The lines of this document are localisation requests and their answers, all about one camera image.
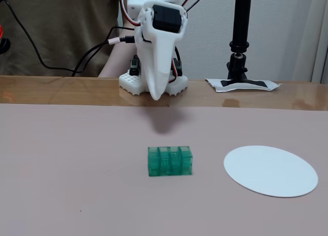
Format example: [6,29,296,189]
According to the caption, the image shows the black camera stand pole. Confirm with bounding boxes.
[226,0,252,80]

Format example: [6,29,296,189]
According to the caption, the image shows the white paper patch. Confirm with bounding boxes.
[204,78,282,93]

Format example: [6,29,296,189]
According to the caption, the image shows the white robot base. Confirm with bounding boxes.
[118,54,188,96]

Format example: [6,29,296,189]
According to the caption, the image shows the teal translucent lego brick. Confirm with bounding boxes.
[147,145,193,177]

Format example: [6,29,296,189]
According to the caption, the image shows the bare person forearm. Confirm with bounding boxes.
[98,15,138,78]

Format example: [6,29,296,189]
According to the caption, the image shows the person torso olive shirt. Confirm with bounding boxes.
[0,0,121,77]

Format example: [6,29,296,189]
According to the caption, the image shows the white paper circle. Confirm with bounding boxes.
[223,145,319,198]

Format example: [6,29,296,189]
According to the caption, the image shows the black tape strip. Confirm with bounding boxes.
[220,79,269,89]

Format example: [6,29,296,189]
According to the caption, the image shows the beige curtain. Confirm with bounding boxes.
[311,0,328,83]

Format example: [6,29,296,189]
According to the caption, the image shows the thin black cable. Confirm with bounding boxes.
[76,26,136,73]

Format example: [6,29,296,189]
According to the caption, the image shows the long black cable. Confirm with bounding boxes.
[0,0,85,74]

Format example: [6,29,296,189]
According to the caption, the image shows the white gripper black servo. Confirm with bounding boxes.
[134,1,188,101]

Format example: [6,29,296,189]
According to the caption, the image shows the usb cable white plug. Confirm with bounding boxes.
[71,35,135,77]

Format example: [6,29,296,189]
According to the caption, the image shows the red black clamp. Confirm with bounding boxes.
[0,25,11,55]

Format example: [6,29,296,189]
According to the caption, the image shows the pink table mat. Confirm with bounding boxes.
[0,102,328,236]

